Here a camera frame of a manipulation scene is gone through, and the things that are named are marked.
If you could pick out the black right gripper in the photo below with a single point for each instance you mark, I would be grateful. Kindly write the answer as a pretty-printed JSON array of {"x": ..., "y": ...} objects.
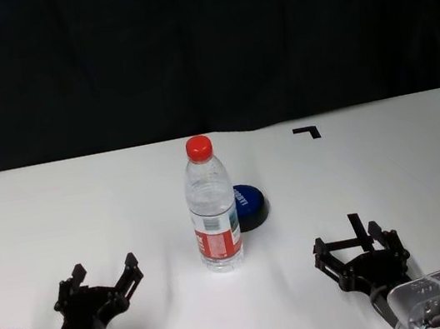
[{"x": 379, "y": 270}]

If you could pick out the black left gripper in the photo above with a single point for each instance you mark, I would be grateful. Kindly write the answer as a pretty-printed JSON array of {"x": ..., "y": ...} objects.
[{"x": 91, "y": 304}]

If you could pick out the blue round lid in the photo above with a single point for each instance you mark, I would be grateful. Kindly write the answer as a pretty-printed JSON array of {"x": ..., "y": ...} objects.
[{"x": 253, "y": 205}]

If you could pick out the clear water bottle red cap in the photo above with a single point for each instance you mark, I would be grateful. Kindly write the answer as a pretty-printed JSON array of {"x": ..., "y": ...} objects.
[{"x": 214, "y": 216}]

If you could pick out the black T-shaped tape mark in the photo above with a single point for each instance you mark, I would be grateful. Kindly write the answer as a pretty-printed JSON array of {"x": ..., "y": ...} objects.
[{"x": 355, "y": 226}]

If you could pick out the black L-shaped tape mark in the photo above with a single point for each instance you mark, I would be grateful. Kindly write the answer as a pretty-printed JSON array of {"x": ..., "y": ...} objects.
[{"x": 315, "y": 131}]

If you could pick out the black curtain backdrop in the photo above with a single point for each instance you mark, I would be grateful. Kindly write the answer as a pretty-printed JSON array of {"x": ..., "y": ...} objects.
[{"x": 201, "y": 49}]

